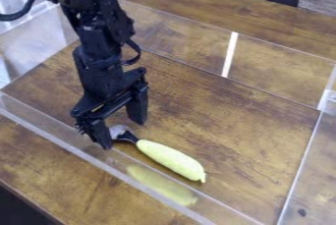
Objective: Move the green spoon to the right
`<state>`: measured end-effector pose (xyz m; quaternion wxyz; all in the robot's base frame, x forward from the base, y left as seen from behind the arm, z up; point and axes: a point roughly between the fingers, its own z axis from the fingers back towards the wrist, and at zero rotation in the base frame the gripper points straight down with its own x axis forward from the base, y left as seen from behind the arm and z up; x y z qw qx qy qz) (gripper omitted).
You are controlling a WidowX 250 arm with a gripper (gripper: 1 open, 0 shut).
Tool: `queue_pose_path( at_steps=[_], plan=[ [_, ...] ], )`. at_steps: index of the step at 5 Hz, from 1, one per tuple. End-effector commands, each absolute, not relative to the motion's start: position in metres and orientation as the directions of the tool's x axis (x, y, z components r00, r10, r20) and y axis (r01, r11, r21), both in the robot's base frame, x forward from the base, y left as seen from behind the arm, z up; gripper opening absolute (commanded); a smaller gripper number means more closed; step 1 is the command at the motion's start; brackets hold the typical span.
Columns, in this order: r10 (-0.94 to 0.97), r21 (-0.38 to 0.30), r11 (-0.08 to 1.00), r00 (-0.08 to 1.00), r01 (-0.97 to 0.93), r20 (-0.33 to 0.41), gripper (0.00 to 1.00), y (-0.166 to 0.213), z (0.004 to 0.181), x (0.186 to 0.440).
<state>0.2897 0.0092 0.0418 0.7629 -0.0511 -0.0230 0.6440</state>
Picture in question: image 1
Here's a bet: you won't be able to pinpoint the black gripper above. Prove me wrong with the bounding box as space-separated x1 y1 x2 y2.
71 46 149 150

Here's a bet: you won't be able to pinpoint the green handled metal spoon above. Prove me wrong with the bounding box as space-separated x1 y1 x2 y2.
110 125 207 183

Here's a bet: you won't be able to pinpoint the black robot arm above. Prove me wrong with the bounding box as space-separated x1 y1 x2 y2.
0 0 149 149

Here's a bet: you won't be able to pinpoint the black cable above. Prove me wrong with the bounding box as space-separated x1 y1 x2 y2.
0 0 143 67

